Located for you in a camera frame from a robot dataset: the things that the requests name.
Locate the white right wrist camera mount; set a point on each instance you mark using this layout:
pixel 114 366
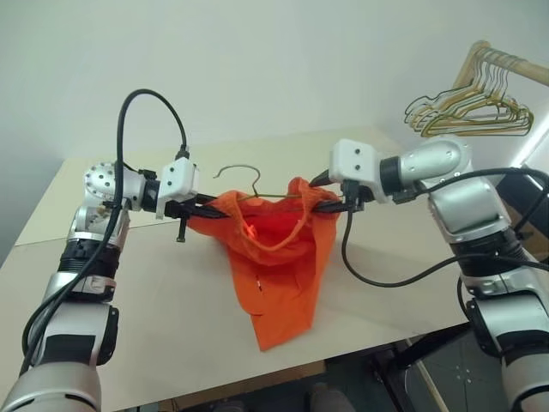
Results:
pixel 356 159

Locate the black table frame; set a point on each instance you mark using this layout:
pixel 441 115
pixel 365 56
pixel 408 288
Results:
pixel 420 347

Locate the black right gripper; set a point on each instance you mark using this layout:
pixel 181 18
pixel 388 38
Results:
pixel 354 197

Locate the light wooden stick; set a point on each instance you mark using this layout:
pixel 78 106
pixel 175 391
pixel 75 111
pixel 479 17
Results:
pixel 431 386

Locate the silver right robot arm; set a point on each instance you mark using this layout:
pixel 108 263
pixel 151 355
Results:
pixel 472 206

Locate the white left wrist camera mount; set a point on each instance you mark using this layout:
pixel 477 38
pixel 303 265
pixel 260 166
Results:
pixel 178 176

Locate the wooden clothes rack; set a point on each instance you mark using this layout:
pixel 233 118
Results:
pixel 527 66

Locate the orange shorts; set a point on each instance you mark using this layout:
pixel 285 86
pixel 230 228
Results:
pixel 279 274

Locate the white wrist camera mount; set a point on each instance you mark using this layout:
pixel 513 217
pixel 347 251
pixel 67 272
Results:
pixel 178 176
pixel 356 159

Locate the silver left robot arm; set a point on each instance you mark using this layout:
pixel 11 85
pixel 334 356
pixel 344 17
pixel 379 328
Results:
pixel 64 317

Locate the black box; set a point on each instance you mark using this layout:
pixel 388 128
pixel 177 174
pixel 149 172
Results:
pixel 538 206

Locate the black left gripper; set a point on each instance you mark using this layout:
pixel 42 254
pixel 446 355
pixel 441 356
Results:
pixel 182 209

